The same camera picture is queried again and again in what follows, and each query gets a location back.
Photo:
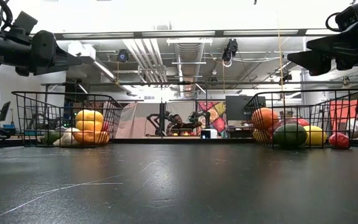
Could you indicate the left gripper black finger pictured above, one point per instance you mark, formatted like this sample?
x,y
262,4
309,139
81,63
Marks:
x,y
43,43
68,60

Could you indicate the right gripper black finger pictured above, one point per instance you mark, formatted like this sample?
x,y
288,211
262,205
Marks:
x,y
303,60
325,43

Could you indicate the yellow bell pepper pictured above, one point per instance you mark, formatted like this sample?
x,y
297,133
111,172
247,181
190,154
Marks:
x,y
89,119

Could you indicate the round orange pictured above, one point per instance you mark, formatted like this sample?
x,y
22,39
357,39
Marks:
x,y
264,118

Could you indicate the yellow lemon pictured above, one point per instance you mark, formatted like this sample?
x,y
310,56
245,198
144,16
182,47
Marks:
x,y
315,134
260,136

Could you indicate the green avocado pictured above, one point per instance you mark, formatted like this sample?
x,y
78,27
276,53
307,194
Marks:
x,y
290,134

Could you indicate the white garlic bulb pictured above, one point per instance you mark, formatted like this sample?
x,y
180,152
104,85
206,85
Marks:
x,y
67,138

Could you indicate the green cucumber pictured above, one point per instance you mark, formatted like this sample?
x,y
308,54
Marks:
x,y
51,137

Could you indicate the small red produce piece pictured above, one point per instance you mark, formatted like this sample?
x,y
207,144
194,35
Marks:
x,y
339,140

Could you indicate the background black robot arm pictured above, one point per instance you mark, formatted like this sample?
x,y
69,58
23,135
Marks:
x,y
162,119

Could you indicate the white ceiling unit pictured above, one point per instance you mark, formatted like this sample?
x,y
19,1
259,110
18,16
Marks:
x,y
85,53

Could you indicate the black tilted monitor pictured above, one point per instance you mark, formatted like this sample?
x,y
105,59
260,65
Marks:
x,y
5,110

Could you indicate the red curtain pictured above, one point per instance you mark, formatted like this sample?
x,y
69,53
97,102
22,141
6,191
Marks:
x,y
343,112

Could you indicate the black hanging ceiling device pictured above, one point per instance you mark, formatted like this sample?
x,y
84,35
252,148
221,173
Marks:
x,y
230,49

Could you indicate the white curtain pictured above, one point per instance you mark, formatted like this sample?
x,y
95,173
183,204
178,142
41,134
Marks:
x,y
135,121

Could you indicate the colourful patterned tapestry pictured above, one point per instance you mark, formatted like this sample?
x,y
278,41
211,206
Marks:
x,y
213,109

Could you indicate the overhead light bar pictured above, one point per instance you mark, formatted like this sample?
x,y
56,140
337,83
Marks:
x,y
179,33

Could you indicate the small white device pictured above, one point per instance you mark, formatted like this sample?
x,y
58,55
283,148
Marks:
x,y
208,133

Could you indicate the black table mat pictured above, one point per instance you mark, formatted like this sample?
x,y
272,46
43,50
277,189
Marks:
x,y
179,186

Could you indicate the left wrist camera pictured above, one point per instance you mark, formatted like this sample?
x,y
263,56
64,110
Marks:
x,y
25,23

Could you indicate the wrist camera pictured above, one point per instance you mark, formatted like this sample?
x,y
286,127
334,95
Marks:
x,y
25,23
353,14

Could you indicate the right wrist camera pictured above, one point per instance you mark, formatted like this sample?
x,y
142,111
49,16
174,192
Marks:
x,y
353,14

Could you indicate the black ceiling camera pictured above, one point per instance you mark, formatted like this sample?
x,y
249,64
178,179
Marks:
x,y
123,55

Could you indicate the grey ceiling duct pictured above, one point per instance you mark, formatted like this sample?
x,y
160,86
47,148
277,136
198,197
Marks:
x,y
188,56

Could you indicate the black table frame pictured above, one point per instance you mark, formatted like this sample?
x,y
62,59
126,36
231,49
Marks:
x,y
166,140

